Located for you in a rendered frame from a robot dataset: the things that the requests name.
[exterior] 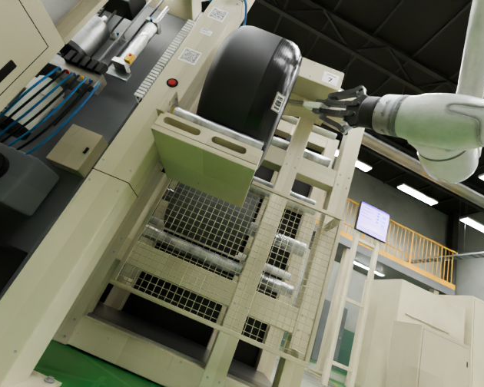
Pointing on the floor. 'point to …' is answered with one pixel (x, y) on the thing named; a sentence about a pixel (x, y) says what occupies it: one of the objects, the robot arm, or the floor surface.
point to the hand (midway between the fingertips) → (314, 106)
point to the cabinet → (425, 358)
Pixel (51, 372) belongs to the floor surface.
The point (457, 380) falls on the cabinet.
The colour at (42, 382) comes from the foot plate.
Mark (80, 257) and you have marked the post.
